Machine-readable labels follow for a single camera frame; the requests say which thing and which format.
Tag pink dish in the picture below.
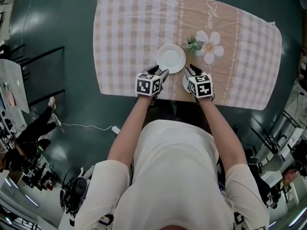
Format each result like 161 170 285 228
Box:
6 91 16 106

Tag white cable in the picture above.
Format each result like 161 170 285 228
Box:
51 120 113 132
21 0 36 45

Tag grey chair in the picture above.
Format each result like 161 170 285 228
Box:
260 152 283 174

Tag white plate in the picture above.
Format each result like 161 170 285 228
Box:
182 72 192 93
155 44 187 74

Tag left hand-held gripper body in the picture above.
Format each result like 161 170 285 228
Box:
136 72 166 97

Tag pink checkered tablecloth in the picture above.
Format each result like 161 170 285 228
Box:
93 0 283 110

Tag grey table with black legs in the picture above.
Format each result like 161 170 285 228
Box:
0 46 66 115

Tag person's black trousers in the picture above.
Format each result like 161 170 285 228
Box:
146 99 204 129

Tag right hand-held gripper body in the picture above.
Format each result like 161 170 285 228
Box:
188 72 214 98

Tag black bag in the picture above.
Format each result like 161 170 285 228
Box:
261 176 280 208

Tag person's white shirt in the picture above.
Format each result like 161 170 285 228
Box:
74 119 271 230

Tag small green potted plant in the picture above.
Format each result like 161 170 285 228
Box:
183 35 204 55

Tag person's left forearm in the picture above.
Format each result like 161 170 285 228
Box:
107 96 153 171

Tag person's right forearm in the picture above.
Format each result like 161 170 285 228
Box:
199 96 248 174

